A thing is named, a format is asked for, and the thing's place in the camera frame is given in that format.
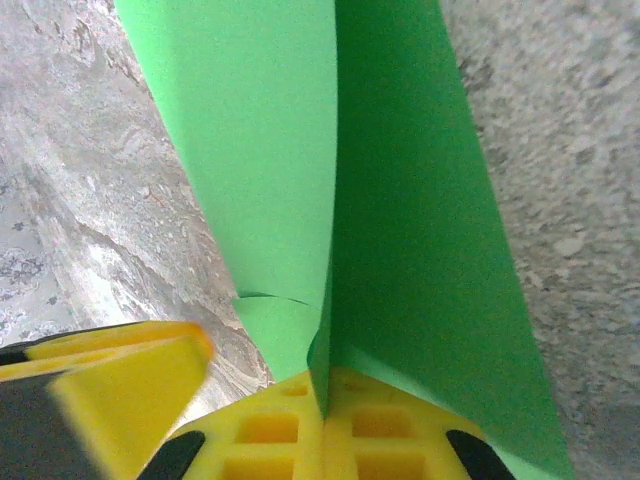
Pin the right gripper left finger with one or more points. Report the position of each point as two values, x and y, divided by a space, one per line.
260 450

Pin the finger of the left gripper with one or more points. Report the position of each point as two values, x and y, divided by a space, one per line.
125 390
125 335

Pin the green paper sheet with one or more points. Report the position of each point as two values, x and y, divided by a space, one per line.
280 150

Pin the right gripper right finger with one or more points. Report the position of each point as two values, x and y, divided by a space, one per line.
390 445

